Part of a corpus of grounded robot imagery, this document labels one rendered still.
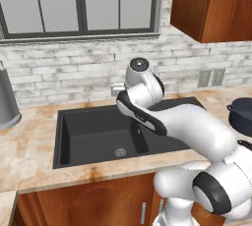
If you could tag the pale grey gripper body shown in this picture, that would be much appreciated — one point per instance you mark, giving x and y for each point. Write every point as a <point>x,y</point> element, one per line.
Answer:
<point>115,89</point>

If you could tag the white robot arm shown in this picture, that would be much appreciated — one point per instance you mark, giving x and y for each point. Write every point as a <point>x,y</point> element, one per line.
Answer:
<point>197,128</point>

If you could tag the black kitchen sink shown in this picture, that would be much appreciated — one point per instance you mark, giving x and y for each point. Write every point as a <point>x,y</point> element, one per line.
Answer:
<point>95,131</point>

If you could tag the round metal sink drain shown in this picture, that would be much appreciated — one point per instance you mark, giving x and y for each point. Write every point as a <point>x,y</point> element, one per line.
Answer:
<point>120,152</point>

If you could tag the dark blue pot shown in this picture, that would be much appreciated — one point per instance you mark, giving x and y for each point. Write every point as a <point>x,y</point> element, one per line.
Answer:
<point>242,115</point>

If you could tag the dark framed window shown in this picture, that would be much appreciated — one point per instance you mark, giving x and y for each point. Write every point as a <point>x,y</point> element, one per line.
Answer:
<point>80,4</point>

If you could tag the grey metal conical container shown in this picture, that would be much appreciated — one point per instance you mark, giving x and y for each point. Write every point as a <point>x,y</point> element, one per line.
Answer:
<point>6,102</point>

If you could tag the brown wooden cupboard door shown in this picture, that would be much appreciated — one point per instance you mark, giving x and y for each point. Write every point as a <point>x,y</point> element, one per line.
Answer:
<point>155,208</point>
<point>98,203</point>

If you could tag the grey wall socket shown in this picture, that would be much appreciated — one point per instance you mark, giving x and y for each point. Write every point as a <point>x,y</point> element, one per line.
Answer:
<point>218,77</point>
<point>204,78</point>

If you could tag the brown wooden wall cupboard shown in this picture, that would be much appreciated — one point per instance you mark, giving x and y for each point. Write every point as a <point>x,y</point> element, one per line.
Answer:
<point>216,4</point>

